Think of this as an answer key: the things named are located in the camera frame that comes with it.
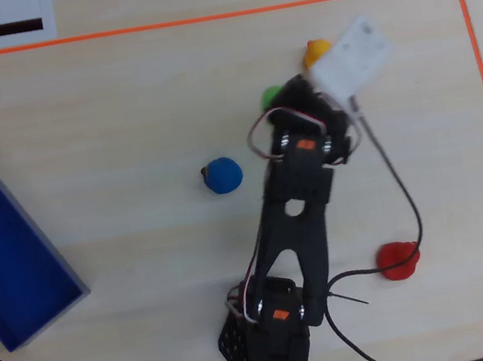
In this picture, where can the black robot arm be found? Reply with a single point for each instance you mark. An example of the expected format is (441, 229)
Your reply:
(293, 223)

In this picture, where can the white camera box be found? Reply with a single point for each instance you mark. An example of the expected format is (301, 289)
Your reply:
(353, 55)

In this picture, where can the orange tape border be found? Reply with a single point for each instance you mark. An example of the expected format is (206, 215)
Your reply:
(194, 19)

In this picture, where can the yellow rubber duck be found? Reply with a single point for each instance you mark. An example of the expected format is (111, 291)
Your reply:
(315, 51)

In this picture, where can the black zip tie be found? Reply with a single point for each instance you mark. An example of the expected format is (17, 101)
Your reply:
(351, 299)

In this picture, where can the green rubber duck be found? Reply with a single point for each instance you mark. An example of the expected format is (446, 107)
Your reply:
(269, 96)

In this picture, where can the blue rubber duck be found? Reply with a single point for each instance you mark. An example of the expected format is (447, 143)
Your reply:
(223, 175)

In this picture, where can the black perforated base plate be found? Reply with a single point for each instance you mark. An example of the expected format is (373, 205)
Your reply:
(233, 345)

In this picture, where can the red rubber duck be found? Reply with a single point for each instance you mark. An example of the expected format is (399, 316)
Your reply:
(396, 261)

